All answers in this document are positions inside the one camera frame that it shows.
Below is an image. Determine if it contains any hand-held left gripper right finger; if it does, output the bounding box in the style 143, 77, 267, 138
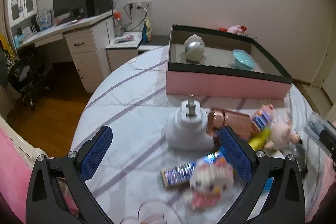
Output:
215, 126, 306, 224

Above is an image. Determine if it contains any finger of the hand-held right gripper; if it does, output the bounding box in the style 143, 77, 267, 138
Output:
318, 129, 336, 154

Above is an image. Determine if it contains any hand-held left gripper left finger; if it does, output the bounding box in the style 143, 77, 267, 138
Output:
25, 126, 113, 224

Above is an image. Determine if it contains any yellow tube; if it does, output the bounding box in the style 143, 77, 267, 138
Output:
248, 127, 272, 151

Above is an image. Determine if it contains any rose gold canister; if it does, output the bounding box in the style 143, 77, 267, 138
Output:
206, 108, 252, 140

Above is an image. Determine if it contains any building block kitty figure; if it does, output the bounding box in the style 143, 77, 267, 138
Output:
188, 157, 235, 210

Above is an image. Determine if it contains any building block pig figure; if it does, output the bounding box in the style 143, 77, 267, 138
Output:
251, 105, 276, 132

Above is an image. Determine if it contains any pink pig plush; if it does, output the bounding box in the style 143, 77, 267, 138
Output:
264, 115, 301, 151

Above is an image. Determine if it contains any white pump bottle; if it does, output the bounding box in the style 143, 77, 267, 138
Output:
166, 94, 214, 151

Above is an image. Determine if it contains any blue glitter carton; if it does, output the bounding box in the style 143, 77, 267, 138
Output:
161, 151, 223, 190

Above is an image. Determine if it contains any pink box with black rim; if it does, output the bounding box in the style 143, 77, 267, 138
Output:
165, 25, 293, 101

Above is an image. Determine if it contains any white striped quilt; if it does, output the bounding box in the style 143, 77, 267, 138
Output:
71, 44, 336, 224

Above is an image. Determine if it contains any cream room door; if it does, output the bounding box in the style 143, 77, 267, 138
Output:
310, 38, 329, 88

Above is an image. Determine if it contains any pink blanket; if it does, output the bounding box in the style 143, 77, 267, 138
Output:
0, 124, 34, 224

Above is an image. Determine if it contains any teal plastic container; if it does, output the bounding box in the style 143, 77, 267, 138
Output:
232, 49, 256, 70

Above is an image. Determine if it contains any white nightstand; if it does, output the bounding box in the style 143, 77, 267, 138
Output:
105, 32, 143, 72

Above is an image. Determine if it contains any black office chair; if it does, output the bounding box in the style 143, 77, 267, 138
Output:
7, 48, 50, 111

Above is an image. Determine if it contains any white desk with drawers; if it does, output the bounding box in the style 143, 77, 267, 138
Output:
16, 10, 116, 93

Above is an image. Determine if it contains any white round cat toy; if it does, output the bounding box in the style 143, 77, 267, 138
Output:
183, 34, 206, 63

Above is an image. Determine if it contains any pink plush toy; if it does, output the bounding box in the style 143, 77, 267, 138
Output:
227, 25, 243, 35

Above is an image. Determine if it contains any clear bottle orange cap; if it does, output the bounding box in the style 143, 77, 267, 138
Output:
113, 12, 124, 37

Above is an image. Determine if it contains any yellow black patterned garment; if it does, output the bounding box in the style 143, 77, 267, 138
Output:
0, 35, 19, 88

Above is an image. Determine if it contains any yellow blue snack bag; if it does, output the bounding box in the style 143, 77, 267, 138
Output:
142, 19, 153, 42

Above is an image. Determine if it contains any black keyboard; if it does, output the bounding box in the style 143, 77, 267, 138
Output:
56, 18, 79, 26

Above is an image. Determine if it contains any blue white carton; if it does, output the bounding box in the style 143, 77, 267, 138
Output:
38, 10, 51, 29

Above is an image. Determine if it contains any white hutch cabinet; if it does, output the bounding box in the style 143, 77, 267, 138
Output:
5, 0, 37, 28

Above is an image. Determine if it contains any white bed frame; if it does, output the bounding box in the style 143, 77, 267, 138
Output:
0, 114, 48, 161

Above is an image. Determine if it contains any black power cable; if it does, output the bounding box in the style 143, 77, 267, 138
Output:
131, 7, 148, 31
123, 4, 134, 30

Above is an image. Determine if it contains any white wall outlet strip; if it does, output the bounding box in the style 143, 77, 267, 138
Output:
128, 0, 152, 10

